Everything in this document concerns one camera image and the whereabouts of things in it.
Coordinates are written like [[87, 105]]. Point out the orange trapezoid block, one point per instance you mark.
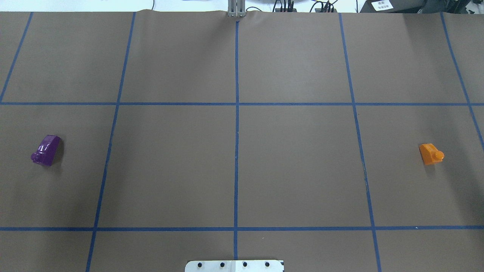
[[430, 154]]

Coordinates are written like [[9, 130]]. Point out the purple trapezoid block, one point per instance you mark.
[[45, 153]]

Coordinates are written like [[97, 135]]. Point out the brown paper table mat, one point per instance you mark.
[[190, 136]]

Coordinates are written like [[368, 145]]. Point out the white camera mast base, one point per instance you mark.
[[235, 266]]

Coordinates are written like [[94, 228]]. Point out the aluminium frame post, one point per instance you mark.
[[236, 8]]

